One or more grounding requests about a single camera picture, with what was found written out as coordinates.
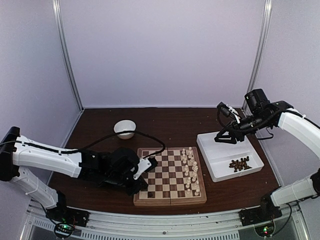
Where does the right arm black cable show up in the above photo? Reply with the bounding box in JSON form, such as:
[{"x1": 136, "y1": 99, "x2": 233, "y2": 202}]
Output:
[{"x1": 216, "y1": 101, "x2": 273, "y2": 141}]

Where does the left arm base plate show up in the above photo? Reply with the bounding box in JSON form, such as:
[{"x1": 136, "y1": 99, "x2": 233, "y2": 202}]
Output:
[{"x1": 46, "y1": 207, "x2": 90, "y2": 227}]

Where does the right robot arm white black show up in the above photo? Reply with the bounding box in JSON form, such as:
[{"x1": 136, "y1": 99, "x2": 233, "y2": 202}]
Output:
[{"x1": 214, "y1": 88, "x2": 320, "y2": 221}]

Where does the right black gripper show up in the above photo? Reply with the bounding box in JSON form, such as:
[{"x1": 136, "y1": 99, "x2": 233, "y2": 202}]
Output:
[{"x1": 215, "y1": 112, "x2": 271, "y2": 144}]

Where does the white plastic compartment tray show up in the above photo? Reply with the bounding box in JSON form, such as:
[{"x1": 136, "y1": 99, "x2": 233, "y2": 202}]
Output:
[{"x1": 196, "y1": 132, "x2": 264, "y2": 183}]

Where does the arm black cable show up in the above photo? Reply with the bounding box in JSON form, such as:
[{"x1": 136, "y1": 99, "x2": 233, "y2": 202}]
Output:
[
  {"x1": 216, "y1": 101, "x2": 273, "y2": 141},
  {"x1": 0, "y1": 129, "x2": 167, "y2": 161}
]

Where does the wooden chess board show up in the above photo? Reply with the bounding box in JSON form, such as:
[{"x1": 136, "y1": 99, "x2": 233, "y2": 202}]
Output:
[{"x1": 133, "y1": 146, "x2": 207, "y2": 207}]

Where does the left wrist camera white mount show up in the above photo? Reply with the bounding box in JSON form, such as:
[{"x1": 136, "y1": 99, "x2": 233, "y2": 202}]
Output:
[{"x1": 133, "y1": 157, "x2": 158, "y2": 180}]

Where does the aluminium frame post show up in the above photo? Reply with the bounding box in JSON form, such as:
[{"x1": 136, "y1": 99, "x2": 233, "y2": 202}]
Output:
[
  {"x1": 52, "y1": 0, "x2": 84, "y2": 112},
  {"x1": 246, "y1": 0, "x2": 273, "y2": 93}
]

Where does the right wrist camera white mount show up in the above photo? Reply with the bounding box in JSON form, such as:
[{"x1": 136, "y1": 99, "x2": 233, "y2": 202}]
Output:
[{"x1": 226, "y1": 104, "x2": 241, "y2": 124}]

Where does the row of white chess pieces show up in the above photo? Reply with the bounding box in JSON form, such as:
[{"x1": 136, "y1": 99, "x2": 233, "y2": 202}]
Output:
[{"x1": 180, "y1": 146, "x2": 200, "y2": 198}]

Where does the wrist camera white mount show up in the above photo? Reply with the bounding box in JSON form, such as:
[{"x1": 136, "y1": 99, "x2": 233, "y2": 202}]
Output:
[
  {"x1": 133, "y1": 157, "x2": 158, "y2": 180},
  {"x1": 226, "y1": 104, "x2": 241, "y2": 124}
]

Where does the white ceramic bowl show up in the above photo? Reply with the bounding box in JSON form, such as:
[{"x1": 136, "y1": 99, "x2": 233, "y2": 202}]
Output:
[{"x1": 113, "y1": 119, "x2": 136, "y2": 140}]

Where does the pile of brown chess pieces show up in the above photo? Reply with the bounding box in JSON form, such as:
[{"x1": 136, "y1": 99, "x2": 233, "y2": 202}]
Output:
[{"x1": 229, "y1": 156, "x2": 252, "y2": 173}]

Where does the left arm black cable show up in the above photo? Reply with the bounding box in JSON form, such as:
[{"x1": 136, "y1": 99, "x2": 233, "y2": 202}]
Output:
[{"x1": 0, "y1": 129, "x2": 167, "y2": 161}]

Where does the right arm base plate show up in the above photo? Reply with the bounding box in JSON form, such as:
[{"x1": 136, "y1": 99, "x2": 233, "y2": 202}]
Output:
[{"x1": 239, "y1": 207, "x2": 282, "y2": 227}]

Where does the left aluminium frame post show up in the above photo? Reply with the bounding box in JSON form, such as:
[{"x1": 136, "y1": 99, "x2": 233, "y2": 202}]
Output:
[{"x1": 52, "y1": 0, "x2": 84, "y2": 112}]

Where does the right aluminium frame post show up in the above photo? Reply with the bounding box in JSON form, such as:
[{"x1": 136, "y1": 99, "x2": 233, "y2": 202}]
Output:
[{"x1": 246, "y1": 0, "x2": 273, "y2": 93}]

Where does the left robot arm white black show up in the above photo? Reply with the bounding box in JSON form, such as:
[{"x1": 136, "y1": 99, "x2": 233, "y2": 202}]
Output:
[{"x1": 0, "y1": 126, "x2": 157, "y2": 222}]

